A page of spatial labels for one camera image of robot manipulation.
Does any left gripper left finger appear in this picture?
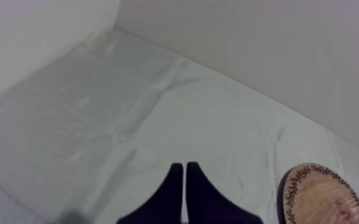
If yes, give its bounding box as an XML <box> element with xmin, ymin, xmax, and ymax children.
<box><xmin>116</xmin><ymin>162</ymin><xmax>184</xmax><ymax>224</ymax></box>

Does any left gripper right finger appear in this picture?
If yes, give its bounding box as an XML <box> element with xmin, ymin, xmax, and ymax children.
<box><xmin>185</xmin><ymin>161</ymin><xmax>264</xmax><ymax>224</ymax></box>

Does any round wooden board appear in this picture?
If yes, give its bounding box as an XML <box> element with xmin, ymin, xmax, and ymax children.
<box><xmin>277</xmin><ymin>162</ymin><xmax>359</xmax><ymax>224</ymax></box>

